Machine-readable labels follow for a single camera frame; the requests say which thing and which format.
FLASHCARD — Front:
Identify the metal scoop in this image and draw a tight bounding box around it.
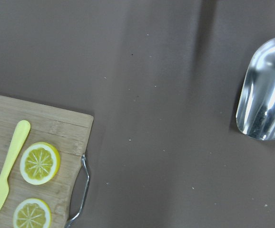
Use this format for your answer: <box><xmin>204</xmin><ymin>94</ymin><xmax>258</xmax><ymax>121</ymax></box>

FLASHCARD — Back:
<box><xmin>236</xmin><ymin>38</ymin><xmax>275</xmax><ymax>141</ymax></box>

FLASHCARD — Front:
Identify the bamboo cutting board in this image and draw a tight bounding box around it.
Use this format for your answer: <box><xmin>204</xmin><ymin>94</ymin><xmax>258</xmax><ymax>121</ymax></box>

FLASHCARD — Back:
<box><xmin>0</xmin><ymin>95</ymin><xmax>93</xmax><ymax>228</ymax></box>

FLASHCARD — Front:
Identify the yellow plastic knife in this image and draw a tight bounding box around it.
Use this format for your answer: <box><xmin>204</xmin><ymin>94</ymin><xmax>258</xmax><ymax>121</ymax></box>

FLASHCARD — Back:
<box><xmin>0</xmin><ymin>120</ymin><xmax>30</xmax><ymax>210</ymax></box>

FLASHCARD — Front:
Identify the lemon slice near edge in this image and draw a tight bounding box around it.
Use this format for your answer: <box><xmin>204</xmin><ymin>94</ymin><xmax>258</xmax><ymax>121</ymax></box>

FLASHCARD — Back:
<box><xmin>20</xmin><ymin>142</ymin><xmax>60</xmax><ymax>185</ymax></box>

